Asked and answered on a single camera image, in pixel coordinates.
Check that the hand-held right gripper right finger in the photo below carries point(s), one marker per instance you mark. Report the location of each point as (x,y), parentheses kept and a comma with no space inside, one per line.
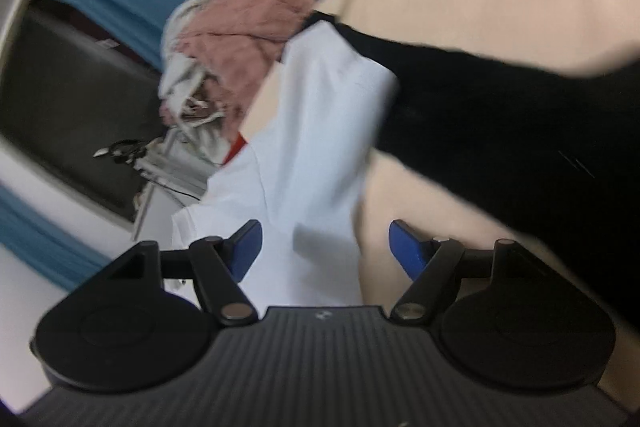
(407,252)

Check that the garment steamer stand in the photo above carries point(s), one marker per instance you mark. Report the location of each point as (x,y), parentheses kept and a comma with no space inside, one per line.
(165,162)

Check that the pink fluffy blanket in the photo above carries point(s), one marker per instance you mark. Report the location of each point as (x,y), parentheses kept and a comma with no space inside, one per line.
(240,27)

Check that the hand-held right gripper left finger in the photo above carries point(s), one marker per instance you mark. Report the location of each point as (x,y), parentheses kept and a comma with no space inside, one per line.
(242,252)

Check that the white t-shirt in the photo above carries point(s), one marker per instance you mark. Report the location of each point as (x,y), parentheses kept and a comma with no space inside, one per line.
(310,132)

